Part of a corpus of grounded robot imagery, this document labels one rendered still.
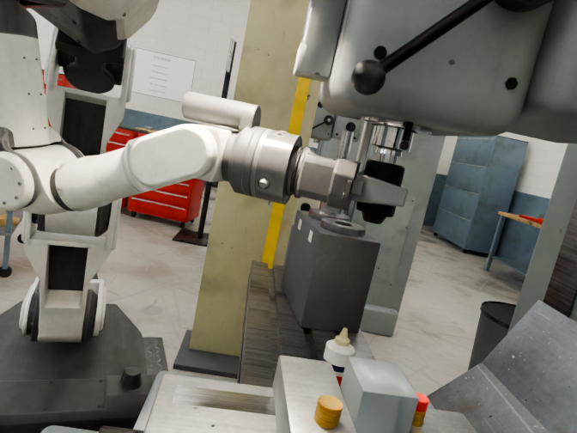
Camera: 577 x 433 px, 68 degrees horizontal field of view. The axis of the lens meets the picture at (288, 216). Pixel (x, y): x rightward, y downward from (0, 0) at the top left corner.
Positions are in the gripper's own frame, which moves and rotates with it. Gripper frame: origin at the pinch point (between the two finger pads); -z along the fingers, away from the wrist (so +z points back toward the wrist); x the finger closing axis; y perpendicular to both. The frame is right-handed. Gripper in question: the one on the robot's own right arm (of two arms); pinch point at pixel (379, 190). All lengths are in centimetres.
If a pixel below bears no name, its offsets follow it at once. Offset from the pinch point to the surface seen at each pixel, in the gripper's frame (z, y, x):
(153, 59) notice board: 491, -100, 801
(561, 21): -12.1, -19.6, -7.2
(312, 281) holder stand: 7.2, 20.8, 23.0
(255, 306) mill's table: 17.5, 30.3, 27.1
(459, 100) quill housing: -5.0, -10.6, -8.9
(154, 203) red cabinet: 233, 102, 402
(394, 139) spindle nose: -0.1, -6.2, -2.4
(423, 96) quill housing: -1.6, -10.3, -9.8
